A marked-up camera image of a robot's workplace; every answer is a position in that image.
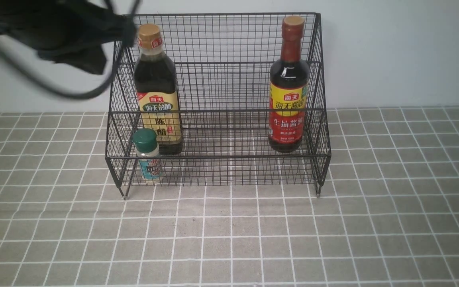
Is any dark vinegar bottle gold cap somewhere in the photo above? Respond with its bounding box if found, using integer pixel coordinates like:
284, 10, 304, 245
133, 23, 183, 155

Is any black wire mesh rack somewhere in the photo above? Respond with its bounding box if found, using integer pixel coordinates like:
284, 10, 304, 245
105, 12, 331, 197

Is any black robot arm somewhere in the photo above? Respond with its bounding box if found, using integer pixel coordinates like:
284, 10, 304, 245
0, 0, 136, 75

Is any soy sauce bottle red label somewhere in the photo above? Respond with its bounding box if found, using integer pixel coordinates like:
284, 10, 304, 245
268, 15, 310, 154

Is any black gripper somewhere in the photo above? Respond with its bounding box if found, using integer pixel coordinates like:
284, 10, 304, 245
37, 0, 138, 75

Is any black cable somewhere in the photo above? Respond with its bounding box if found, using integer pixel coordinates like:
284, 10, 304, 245
0, 0, 142, 100

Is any small shaker bottle green cap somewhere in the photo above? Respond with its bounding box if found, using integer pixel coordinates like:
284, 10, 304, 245
132, 128, 163, 185

